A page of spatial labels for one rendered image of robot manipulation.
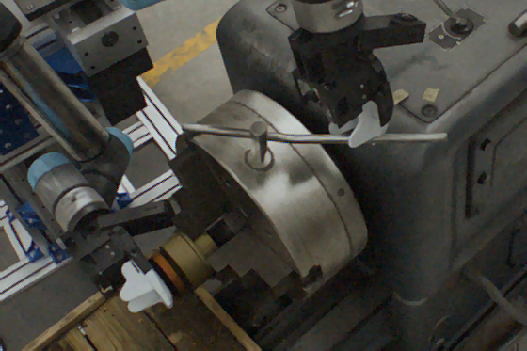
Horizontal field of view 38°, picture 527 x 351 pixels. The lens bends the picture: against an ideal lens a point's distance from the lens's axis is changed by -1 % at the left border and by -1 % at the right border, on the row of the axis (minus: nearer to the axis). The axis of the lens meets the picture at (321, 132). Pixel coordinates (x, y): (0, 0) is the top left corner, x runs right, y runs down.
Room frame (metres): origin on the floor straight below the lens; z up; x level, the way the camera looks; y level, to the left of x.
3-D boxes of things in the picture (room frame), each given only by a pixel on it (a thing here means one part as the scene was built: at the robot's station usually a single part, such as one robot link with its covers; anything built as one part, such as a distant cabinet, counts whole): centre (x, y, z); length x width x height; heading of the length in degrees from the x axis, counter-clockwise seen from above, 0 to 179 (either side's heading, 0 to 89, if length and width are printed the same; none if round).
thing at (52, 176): (0.79, 0.44, 1.08); 0.11 x 0.08 x 0.09; 33
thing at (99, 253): (0.65, 0.36, 1.08); 0.12 x 0.09 x 0.08; 33
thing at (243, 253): (0.57, 0.12, 1.08); 0.12 x 0.11 x 0.05; 34
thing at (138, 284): (0.56, 0.29, 1.10); 0.09 x 0.06 x 0.03; 33
